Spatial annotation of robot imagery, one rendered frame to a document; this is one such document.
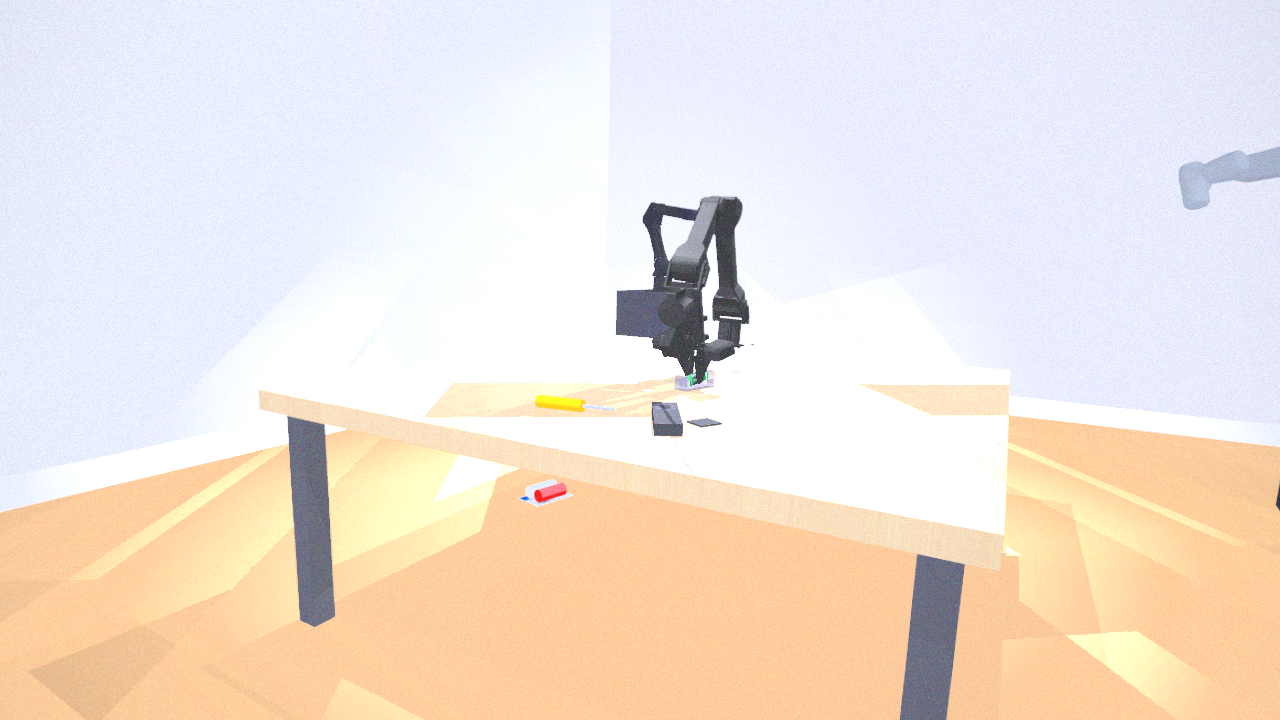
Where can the yellow-handled screwdriver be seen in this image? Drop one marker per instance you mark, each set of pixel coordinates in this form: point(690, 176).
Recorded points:
point(565, 404)

